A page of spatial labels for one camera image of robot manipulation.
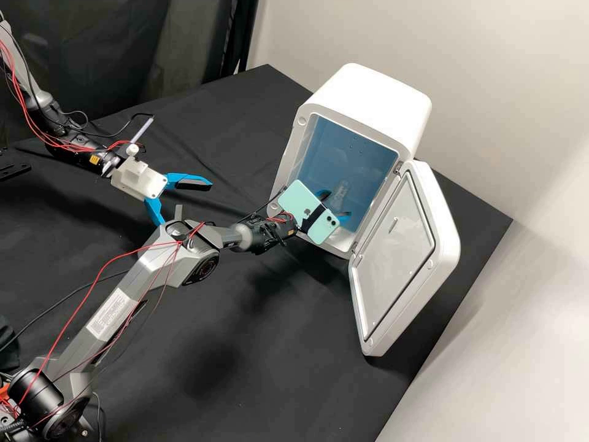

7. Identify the white incubator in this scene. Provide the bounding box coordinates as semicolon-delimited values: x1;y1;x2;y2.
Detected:
268;63;433;264

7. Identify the clear flask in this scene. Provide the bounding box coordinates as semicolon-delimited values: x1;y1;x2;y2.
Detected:
328;180;354;209

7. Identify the incubator door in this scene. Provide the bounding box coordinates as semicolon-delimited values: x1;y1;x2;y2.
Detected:
347;158;462;358

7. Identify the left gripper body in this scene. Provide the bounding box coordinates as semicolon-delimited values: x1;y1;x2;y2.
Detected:
111;158;168;200

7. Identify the right wrist camera phone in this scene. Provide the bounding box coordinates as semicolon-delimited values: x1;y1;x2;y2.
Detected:
277;179;342;246

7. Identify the black cable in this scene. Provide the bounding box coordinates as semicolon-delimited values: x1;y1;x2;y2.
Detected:
244;195;282;220
62;109;153;139

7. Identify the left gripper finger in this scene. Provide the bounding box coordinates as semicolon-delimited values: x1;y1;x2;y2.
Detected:
161;172;214;193
143;195;166;227

